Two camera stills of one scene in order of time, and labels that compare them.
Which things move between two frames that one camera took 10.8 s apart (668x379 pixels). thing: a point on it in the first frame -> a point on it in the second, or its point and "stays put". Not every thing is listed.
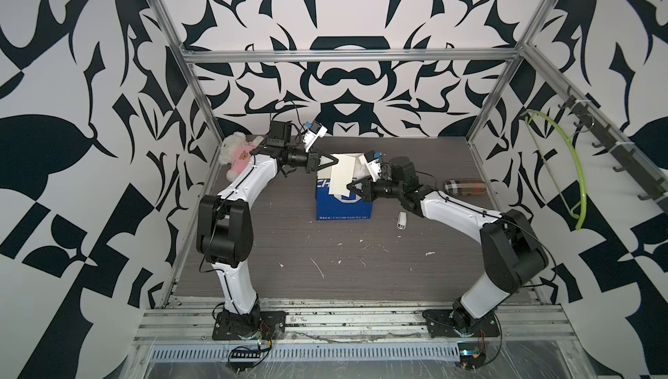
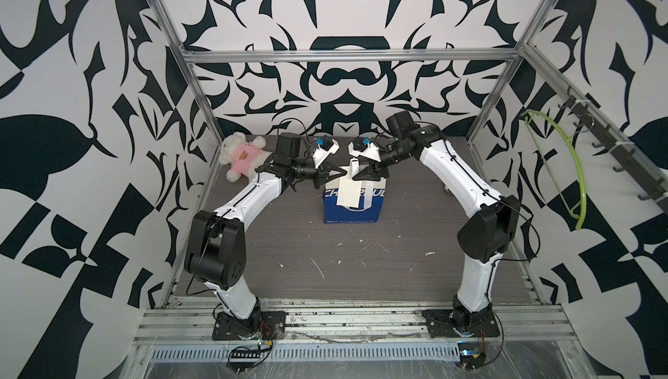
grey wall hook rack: (628, 162) stays put
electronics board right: (470, 355) stays put
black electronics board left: (243, 354) stays put
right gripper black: (367, 189) -> (371, 172)
